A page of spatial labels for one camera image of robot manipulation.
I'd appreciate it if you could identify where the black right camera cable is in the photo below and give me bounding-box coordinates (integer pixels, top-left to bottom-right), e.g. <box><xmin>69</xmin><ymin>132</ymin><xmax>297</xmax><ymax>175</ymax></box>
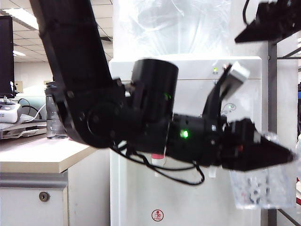
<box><xmin>242</xmin><ymin>0</ymin><xmax>251</xmax><ymax>25</ymax></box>

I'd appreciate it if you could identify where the grey desk tray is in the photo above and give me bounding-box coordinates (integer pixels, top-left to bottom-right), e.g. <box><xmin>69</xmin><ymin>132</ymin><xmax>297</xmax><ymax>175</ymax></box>
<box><xmin>0</xmin><ymin>121</ymin><xmax>48</xmax><ymax>141</ymax></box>

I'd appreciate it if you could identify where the bagged clear water jug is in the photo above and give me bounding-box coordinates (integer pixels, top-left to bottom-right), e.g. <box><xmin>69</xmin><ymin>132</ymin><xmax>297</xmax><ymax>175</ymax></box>
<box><xmin>117</xmin><ymin>0</ymin><xmax>232</xmax><ymax>58</ymax></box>

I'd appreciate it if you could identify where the white desktop device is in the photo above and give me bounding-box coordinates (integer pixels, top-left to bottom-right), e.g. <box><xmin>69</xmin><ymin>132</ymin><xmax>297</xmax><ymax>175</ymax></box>
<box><xmin>0</xmin><ymin>103</ymin><xmax>23</xmax><ymax>123</ymax></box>

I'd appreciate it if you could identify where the black desk cable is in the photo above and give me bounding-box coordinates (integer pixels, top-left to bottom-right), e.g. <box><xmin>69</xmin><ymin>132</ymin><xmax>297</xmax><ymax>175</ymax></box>
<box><xmin>18</xmin><ymin>98</ymin><xmax>48</xmax><ymax>121</ymax></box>

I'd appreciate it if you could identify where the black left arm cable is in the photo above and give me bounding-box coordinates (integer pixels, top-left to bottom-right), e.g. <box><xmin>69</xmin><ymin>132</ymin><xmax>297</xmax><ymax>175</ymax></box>
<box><xmin>110</xmin><ymin>141</ymin><xmax>205</xmax><ymax>186</ymax></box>

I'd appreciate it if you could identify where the black computer monitor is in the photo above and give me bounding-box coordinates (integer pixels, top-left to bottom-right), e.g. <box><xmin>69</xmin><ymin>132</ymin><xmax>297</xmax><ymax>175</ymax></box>
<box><xmin>0</xmin><ymin>16</ymin><xmax>16</xmax><ymax>99</ymax></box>

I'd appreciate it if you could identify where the black left camera bracket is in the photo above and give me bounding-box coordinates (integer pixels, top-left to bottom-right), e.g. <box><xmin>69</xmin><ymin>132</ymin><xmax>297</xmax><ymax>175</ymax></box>
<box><xmin>202</xmin><ymin>63</ymin><xmax>232</xmax><ymax>118</ymax></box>

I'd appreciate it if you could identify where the white desk cable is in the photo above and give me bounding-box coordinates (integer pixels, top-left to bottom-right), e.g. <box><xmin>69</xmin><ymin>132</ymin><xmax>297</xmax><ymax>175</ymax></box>
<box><xmin>30</xmin><ymin>103</ymin><xmax>48</xmax><ymax>122</ymax></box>

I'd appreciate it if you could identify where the long ceiling light panel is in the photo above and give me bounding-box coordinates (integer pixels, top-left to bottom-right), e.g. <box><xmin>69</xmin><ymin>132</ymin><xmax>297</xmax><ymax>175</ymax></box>
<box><xmin>0</xmin><ymin>8</ymin><xmax>40</xmax><ymax>30</ymax></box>

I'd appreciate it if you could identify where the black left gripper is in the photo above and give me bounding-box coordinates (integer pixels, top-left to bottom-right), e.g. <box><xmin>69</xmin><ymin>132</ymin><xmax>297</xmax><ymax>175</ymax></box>
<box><xmin>202</xmin><ymin>119</ymin><xmax>296</xmax><ymax>172</ymax></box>

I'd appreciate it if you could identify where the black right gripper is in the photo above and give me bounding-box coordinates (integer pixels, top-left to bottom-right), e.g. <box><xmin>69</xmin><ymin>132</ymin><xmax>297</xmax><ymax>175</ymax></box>
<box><xmin>234</xmin><ymin>0</ymin><xmax>301</xmax><ymax>43</ymax></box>

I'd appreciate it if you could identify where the dark metal rack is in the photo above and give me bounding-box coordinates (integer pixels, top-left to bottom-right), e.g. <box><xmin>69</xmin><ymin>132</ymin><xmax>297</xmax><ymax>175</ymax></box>
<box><xmin>268</xmin><ymin>40</ymin><xmax>301</xmax><ymax>226</ymax></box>

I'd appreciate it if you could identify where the grey bottle dark lid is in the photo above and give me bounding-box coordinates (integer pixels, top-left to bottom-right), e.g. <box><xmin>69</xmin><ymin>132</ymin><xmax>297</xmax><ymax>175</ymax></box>
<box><xmin>45</xmin><ymin>82</ymin><xmax>69</xmax><ymax>139</ymax></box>

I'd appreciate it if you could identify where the white water dispenser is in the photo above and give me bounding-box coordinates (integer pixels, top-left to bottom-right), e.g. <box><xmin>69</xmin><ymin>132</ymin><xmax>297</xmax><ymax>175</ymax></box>
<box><xmin>108</xmin><ymin>56</ymin><xmax>263</xmax><ymax>226</ymax></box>

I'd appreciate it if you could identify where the white tap red ring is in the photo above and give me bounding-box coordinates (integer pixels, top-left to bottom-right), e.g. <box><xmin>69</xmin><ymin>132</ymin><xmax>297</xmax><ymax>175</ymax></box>
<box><xmin>151</xmin><ymin>153</ymin><xmax>166</xmax><ymax>177</ymax></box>

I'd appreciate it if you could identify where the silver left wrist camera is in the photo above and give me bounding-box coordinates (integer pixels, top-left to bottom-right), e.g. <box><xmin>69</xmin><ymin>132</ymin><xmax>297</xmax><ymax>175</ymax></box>
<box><xmin>220</xmin><ymin>61</ymin><xmax>250</xmax><ymax>99</ymax></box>

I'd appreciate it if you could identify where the white desk with drawer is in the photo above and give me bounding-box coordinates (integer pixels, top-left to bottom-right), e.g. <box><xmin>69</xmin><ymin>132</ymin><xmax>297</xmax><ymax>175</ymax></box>
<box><xmin>0</xmin><ymin>136</ymin><xmax>111</xmax><ymax>226</ymax></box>

